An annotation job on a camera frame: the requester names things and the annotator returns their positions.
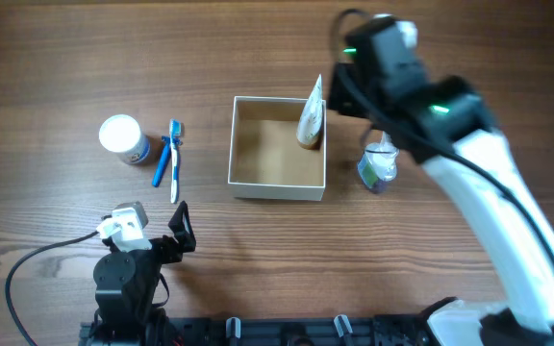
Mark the white lotion tube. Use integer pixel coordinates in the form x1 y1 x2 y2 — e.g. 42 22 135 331
296 75 323 149

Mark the blue razor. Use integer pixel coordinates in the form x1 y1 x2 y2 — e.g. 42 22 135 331
151 136 171 187

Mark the clear pump soap bottle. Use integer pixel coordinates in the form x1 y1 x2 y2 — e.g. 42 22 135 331
357 131 399 194

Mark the blue white toothbrush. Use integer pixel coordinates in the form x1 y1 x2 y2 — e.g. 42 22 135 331
169 119 182 204

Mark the cardboard box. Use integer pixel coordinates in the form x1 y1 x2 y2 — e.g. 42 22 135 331
227 96 328 201

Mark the white cotton swab jar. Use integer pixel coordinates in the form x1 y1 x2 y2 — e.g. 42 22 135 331
98 114 151 164

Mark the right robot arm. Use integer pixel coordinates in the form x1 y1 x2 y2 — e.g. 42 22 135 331
329 13 554 345

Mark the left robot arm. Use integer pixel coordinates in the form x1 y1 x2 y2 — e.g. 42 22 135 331
79 201 196 345

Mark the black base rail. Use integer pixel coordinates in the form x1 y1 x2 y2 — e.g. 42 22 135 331
79 314 437 346

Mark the right black cable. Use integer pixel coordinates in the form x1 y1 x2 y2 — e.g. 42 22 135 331
329 8 554 313

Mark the black cable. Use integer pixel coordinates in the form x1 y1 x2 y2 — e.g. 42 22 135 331
329 8 554 313
4 230 101 346

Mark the left black cable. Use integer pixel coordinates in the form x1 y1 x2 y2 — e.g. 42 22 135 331
4 230 101 346

